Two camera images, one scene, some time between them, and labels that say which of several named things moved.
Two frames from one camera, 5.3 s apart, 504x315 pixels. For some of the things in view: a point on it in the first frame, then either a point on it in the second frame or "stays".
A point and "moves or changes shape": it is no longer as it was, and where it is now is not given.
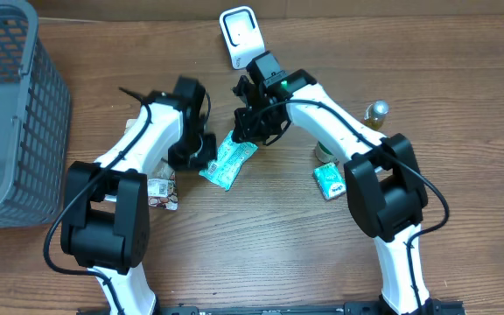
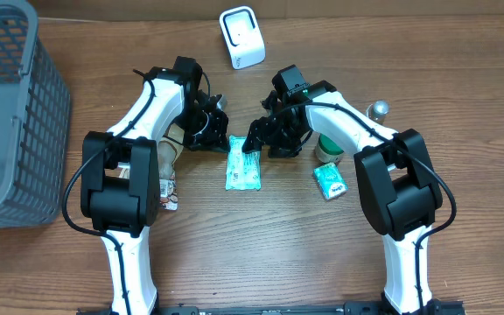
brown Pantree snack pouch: [162, 187] stays
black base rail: [432, 307] stays
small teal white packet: [329, 180] stays
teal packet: [232, 157] moves or changes shape
